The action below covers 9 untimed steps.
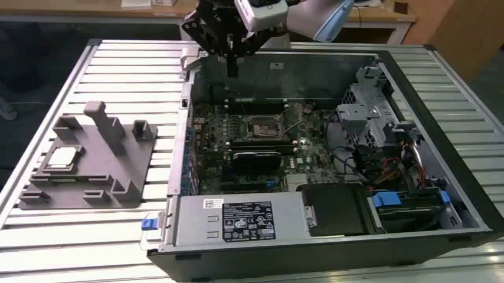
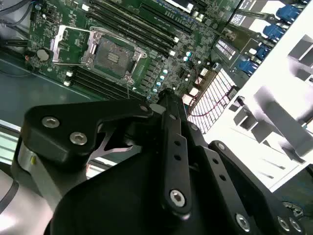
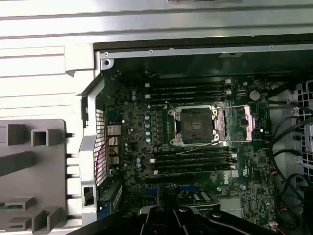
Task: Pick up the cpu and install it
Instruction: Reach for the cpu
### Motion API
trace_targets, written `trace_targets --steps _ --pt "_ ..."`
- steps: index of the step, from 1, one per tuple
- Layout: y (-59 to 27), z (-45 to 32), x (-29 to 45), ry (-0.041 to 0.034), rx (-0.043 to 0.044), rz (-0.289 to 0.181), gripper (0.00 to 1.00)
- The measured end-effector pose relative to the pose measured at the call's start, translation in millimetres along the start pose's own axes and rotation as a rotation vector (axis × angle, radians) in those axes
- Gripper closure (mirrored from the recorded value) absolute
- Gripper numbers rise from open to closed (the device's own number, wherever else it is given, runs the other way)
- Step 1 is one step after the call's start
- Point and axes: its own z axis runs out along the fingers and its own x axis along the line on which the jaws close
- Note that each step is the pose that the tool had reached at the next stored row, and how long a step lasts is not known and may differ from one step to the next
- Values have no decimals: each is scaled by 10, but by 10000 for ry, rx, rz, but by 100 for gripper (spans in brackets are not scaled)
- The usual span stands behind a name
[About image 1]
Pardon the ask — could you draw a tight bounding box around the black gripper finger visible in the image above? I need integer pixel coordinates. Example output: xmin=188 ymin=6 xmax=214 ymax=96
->
xmin=233 ymin=27 xmax=276 ymax=78
xmin=181 ymin=11 xmax=234 ymax=78

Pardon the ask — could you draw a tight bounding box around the metal socket cover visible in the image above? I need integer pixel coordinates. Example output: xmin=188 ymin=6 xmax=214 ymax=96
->
xmin=277 ymin=106 xmax=308 ymax=133

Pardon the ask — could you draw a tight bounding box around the silver CPU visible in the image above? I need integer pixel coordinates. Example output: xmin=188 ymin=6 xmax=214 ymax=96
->
xmin=46 ymin=146 xmax=79 ymax=169

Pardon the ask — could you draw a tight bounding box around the CPU socket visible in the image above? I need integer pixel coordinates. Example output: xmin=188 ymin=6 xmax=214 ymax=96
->
xmin=244 ymin=114 xmax=292 ymax=140

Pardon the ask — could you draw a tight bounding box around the white paper sheet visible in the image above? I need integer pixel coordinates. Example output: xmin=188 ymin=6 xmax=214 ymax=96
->
xmin=121 ymin=0 xmax=153 ymax=9

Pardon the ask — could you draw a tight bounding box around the wooden desk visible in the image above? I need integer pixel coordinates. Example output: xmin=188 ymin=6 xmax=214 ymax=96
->
xmin=0 ymin=0 xmax=419 ymax=45

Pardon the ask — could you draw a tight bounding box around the black graphics card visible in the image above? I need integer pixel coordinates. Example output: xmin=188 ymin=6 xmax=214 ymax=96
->
xmin=230 ymin=150 xmax=284 ymax=174

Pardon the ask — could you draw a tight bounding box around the grey metal drive cage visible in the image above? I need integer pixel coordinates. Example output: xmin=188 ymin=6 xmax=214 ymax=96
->
xmin=337 ymin=65 xmax=426 ymax=148

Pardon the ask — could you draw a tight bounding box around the green motherboard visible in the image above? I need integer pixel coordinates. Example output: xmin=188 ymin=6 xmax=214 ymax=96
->
xmin=189 ymin=100 xmax=357 ymax=196

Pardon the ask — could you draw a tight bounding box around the silver chipset heat sink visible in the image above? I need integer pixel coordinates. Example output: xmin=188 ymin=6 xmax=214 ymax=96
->
xmin=285 ymin=173 xmax=315 ymax=189

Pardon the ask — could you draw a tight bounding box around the grey parts rack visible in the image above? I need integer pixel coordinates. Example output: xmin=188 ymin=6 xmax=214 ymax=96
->
xmin=18 ymin=100 xmax=160 ymax=210

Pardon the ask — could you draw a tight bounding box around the grey power supply unit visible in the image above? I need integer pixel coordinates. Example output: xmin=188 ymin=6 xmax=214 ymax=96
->
xmin=172 ymin=193 xmax=313 ymax=248

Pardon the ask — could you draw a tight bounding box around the grey furniture foot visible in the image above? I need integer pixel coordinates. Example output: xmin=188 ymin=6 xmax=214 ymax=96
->
xmin=0 ymin=97 xmax=19 ymax=120

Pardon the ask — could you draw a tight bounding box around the wooden cabinet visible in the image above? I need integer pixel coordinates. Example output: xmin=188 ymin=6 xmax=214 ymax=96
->
xmin=404 ymin=0 xmax=504 ymax=83

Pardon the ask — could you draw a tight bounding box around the hard disk in blue carrier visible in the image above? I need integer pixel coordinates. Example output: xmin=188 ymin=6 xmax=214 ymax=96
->
xmin=369 ymin=190 xmax=452 ymax=234

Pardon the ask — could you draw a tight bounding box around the black PC case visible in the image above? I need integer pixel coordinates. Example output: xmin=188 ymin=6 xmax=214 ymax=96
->
xmin=146 ymin=44 xmax=499 ymax=283

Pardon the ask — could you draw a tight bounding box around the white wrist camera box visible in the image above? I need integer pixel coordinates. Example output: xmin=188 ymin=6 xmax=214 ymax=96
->
xmin=236 ymin=0 xmax=291 ymax=32

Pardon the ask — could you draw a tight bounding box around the yellow wire bundle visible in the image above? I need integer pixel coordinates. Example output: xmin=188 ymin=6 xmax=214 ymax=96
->
xmin=373 ymin=167 xmax=402 ymax=185

